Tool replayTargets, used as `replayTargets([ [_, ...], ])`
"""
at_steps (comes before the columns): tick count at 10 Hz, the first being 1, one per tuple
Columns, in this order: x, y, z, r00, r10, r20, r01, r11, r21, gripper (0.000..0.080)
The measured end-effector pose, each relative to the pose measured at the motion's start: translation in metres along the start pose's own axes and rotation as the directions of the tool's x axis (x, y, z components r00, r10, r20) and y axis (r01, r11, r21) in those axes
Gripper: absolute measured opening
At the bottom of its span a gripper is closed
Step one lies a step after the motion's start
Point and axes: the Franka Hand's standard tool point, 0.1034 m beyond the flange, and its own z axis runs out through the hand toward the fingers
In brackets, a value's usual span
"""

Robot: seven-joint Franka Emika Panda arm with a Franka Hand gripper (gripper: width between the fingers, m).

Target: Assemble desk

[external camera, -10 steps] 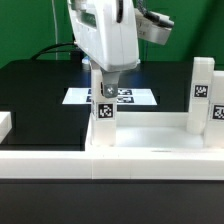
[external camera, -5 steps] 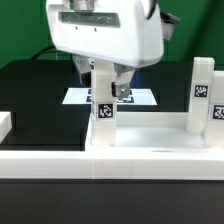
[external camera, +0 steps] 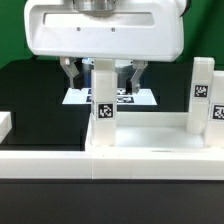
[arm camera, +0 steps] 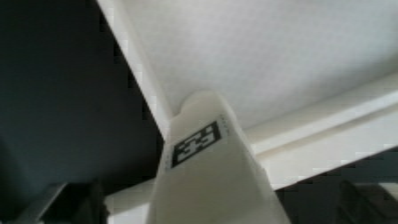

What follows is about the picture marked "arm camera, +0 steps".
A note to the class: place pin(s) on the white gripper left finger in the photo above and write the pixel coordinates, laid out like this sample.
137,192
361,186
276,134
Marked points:
70,204

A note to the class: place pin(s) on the white front obstacle bar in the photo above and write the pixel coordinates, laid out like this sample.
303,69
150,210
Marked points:
310,142

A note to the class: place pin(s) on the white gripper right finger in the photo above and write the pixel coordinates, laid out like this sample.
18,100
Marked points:
368,203

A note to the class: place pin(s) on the white desk top tray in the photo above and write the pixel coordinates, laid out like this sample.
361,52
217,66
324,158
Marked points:
296,56

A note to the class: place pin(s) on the white leg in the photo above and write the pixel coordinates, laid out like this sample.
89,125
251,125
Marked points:
212,187

